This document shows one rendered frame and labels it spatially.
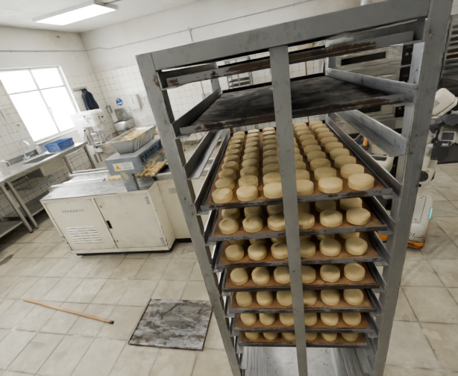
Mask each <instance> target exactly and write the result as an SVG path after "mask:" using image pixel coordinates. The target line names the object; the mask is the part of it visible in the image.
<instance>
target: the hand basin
mask: <svg viewBox="0 0 458 376"><path fill-rule="evenodd" d="M127 99H128V103H129V105H130V107H131V109H132V110H134V112H135V111H141V110H140V108H141V107H142V105H141V102H140V99H139V96H138V94H135V95H128V96H127ZM130 107H123V108H118V109H114V111H115V113H116V117H117V119H118V121H117V122H114V123H112V124H113V127H114V129H115V131H120V130H125V132H126V131H127V130H126V129H129V128H132V127H133V126H135V122H134V119H133V116H132V113H131V109H130ZM105 109H107V111H108V113H112V112H113V111H112V109H111V106H110V105H107V106H106V108H105Z"/></svg>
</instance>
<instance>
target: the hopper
mask: <svg viewBox="0 0 458 376"><path fill-rule="evenodd" d="M156 127H157V126H156V124H155V125H146V126H141V127H136V128H132V129H130V130H129V131H126V132H124V133H123V134H121V135H119V136H117V137H115V138H114V139H112V140H110V141H108V142H106V144H107V145H109V146H110V147H111V148H112V149H113V150H115V151H116V152H117V153H119V154H128V153H134V152H135V151H137V150H138V149H140V148H141V147H143V146H144V145H145V144H146V143H148V142H149V141H151V140H152V139H154V133H155V130H156ZM139 130H146V131H145V132H143V133H141V134H140V135H139V136H137V137H135V138H133V139H132V140H123V138H124V137H129V136H130V135H131V133H132V132H133V131H139Z"/></svg>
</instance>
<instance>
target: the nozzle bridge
mask: <svg viewBox="0 0 458 376"><path fill-rule="evenodd" d="M157 143H158V144H159V145H158V144H157ZM155 145H156V146H157V148H158V150H157V152H156V151H155V154H154V153H153V156H151V155H150V156H151V157H150V158H149V157H148V160H145V163H144V162H143V160H142V156H143V157H144V158H145V153H146V154H147V156H148V152H147V150H148V151H149V153H150V149H151V150H152V148H153V147H154V146H155ZM152 146H153V147H152ZM154 150H155V147H154ZM162 151H163V145H162V143H161V140H160V135H156V136H154V139H152V140H151V141H149V142H148V143H146V144H145V145H144V146H143V147H141V148H140V149H138V150H137V151H135V152H134V153H128V154H119V153H117V152H116V153H115V154H114V155H112V156H111V157H109V158H107V159H106V160H105V161H104V162H105V164H106V166H107V169H108V171H109V173H110V176H114V175H121V177H122V180H123V182H124V185H125V188H126V190H127V192H129V191H137V190H139V184H138V183H137V180H136V177H135V174H134V173H140V172H143V171H144V169H143V168H145V167H146V166H147V165H148V164H149V163H150V162H151V161H152V160H153V159H155V157H157V155H160V157H157V160H156V159H155V162H159V161H165V160H164V157H163V153H162ZM152 152H153V150H152ZM150 154H151V153H150Z"/></svg>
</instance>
